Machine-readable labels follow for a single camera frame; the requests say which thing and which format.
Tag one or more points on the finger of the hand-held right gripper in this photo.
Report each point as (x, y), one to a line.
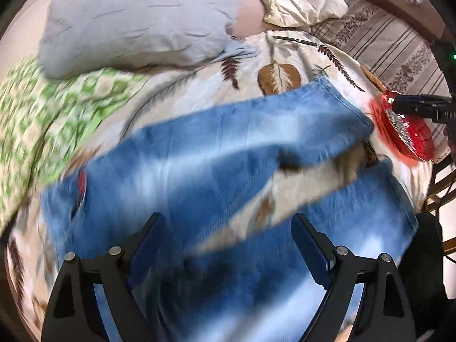
(413, 104)

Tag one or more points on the leaf print blanket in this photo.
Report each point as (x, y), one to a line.
(285, 55)

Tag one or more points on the green patterned cloth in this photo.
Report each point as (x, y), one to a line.
(46, 121)

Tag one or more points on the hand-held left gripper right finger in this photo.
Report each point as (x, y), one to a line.
(310, 250)

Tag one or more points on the blue denim pants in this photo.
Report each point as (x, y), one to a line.
(213, 142)

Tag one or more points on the striped beige bed sheet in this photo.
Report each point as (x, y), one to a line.
(388, 42)

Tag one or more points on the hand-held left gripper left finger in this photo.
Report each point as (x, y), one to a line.
(149, 246)

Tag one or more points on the wooden chair frame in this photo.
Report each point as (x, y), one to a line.
(440, 188)

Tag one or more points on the black clothing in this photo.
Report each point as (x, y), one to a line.
(424, 267)

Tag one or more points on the grey pillow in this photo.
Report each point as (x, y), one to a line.
(135, 21)

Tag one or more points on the red glass dish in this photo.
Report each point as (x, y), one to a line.
(409, 135)

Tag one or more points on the dark pen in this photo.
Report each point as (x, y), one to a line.
(295, 41)

